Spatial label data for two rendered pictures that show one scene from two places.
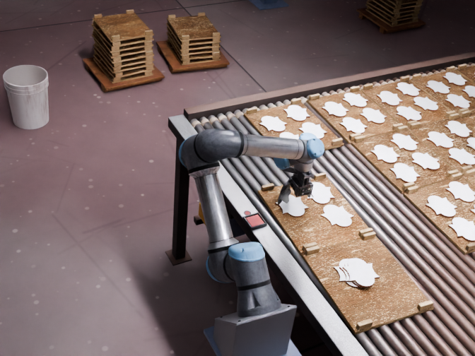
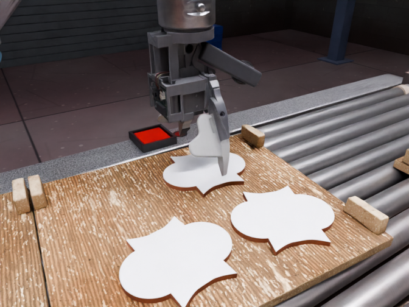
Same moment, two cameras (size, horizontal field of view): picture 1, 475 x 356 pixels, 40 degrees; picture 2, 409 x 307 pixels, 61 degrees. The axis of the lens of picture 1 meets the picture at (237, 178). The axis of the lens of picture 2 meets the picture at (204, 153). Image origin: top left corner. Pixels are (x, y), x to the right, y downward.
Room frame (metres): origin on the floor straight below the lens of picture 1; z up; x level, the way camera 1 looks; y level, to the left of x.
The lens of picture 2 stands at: (2.14, -0.74, 1.26)
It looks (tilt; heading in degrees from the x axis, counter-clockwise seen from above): 30 degrees down; 90
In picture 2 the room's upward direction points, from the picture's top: straight up
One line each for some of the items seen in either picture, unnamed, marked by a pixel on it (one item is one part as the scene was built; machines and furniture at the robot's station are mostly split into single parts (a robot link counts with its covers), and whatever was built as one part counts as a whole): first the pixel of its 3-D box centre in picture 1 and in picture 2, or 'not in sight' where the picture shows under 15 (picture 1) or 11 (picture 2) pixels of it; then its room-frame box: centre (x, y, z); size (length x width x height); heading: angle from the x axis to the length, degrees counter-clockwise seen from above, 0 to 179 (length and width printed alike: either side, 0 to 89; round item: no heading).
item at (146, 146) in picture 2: (254, 221); (152, 137); (2.04, -0.09, 0.92); 0.08 x 0.08 x 0.02; 31
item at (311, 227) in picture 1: (314, 212); (194, 213); (2.13, -0.35, 0.93); 0.41 x 0.35 x 0.02; 28
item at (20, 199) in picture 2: (312, 250); (20, 195); (1.87, -0.33, 0.95); 0.06 x 0.02 x 0.03; 118
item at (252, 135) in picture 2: (267, 187); (252, 135); (2.24, -0.14, 0.95); 0.06 x 0.02 x 0.03; 118
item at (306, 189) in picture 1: (301, 179); (184, 72); (2.12, -0.26, 1.11); 0.09 x 0.08 x 0.12; 28
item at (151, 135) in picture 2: (254, 221); (152, 137); (2.04, -0.09, 0.92); 0.06 x 0.06 x 0.01; 31
